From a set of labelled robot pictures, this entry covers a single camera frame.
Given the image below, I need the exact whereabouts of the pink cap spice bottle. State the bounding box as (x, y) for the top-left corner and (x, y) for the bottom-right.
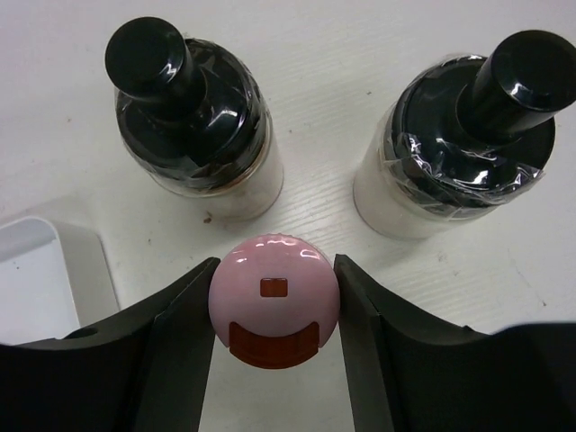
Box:
(208, 234), (340, 370)

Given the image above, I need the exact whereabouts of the black top white grinder bottle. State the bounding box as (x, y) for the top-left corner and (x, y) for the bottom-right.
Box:
(353, 30), (575, 239)

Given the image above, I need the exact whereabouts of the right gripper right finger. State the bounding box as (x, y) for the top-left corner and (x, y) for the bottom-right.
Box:
(334, 255), (575, 431)

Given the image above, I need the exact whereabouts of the white divided organizer tray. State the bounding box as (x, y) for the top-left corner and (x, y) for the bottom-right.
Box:
(1, 216), (120, 346)

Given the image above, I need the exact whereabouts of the black top brown grinder bottle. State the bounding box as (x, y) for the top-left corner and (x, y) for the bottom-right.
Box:
(104, 16), (284, 221)

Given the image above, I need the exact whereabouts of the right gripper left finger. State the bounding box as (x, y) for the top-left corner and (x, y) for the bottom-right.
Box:
(1, 257), (220, 431)

